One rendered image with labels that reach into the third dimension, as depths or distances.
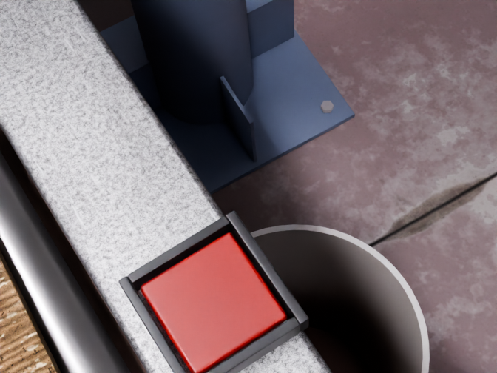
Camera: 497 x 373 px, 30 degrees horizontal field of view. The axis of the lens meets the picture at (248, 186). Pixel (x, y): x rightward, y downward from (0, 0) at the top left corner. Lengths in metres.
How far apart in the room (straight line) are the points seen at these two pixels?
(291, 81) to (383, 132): 0.18
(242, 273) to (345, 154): 1.07
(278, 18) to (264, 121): 0.17
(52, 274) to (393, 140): 1.10
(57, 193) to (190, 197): 0.08
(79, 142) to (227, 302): 0.14
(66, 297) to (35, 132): 0.11
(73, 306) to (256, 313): 0.10
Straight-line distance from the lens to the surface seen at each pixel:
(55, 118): 0.59
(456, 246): 1.53
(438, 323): 1.48
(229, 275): 0.51
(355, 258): 1.15
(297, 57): 1.65
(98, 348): 0.53
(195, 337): 0.50
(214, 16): 1.33
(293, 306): 0.50
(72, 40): 0.61
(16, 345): 0.52
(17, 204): 0.57
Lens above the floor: 1.41
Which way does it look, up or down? 66 degrees down
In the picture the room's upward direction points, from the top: 7 degrees counter-clockwise
